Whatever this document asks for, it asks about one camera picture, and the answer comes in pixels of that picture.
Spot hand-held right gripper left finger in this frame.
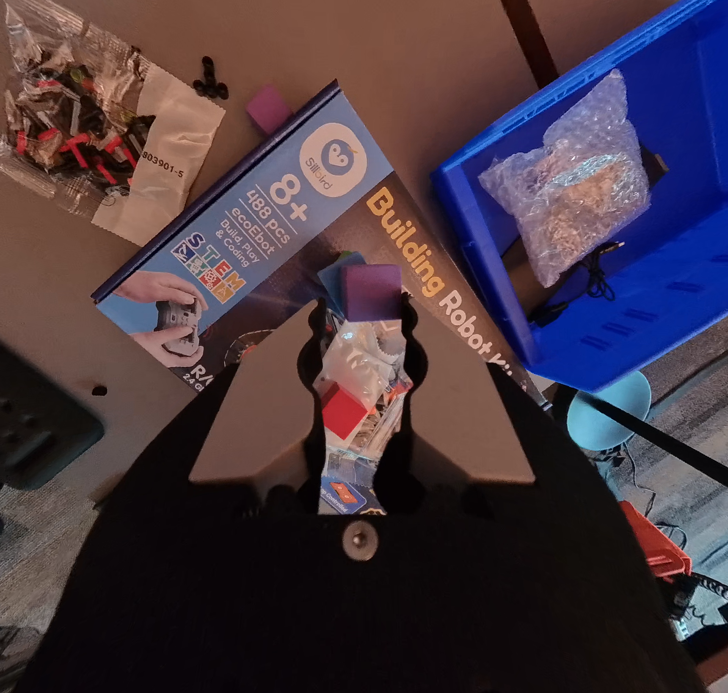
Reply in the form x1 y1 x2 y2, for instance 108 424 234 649
188 298 331 516

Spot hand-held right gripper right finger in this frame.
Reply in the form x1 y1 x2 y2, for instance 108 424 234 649
372 292 537 516

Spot light blue foam cube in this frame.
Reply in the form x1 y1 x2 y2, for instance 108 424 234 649
317 261 348 316

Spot purple foam cube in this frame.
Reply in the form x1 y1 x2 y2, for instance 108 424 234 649
246 85 293 135
339 264 403 323

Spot grey desk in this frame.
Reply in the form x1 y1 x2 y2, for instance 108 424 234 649
0 0 720 512

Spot red foam cube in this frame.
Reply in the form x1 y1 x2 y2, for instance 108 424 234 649
321 383 373 441

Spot clear bag of white parts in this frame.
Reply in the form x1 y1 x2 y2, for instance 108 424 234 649
313 321 413 466

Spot round grey-blue stand base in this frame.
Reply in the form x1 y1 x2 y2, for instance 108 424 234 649
567 372 653 451

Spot blue robot kit box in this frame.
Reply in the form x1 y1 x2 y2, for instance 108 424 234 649
91 79 555 516

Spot black pole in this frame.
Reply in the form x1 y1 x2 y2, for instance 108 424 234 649
574 391 728 479

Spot dark chair seat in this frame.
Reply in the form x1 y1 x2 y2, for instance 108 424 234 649
0 341 107 490

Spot red plastic case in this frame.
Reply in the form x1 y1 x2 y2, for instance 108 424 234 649
619 500 693 583

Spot blue storage bin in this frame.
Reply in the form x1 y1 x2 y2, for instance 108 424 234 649
430 0 728 394

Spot bubble wrap packet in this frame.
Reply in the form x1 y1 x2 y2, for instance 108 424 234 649
478 69 652 288

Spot clear bag black red parts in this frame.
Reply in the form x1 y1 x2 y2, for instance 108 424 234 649
0 0 226 247

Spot small black device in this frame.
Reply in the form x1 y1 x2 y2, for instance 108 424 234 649
640 150 671 185

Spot black ball connector piece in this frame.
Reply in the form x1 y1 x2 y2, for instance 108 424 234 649
192 56 230 100

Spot thin black cable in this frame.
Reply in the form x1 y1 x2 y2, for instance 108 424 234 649
528 241 626 327

